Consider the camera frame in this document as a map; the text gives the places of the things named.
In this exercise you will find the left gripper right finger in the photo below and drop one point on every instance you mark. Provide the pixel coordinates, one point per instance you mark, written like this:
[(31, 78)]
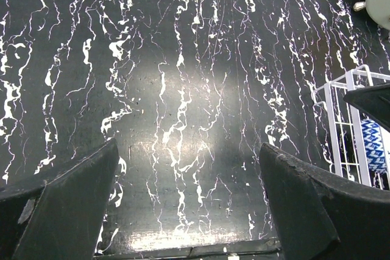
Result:
[(320, 215)]

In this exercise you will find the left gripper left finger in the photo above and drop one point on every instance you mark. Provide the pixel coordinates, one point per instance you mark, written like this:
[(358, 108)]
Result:
[(58, 213)]

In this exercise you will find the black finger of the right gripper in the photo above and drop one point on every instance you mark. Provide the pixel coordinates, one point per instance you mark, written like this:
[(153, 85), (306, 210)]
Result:
[(372, 101)]

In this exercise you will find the dark blue bowl underneath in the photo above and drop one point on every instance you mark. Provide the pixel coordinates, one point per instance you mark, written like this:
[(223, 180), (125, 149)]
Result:
[(376, 144)]

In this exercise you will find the white wire dish rack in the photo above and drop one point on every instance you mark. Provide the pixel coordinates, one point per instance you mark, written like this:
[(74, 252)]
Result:
[(348, 156)]

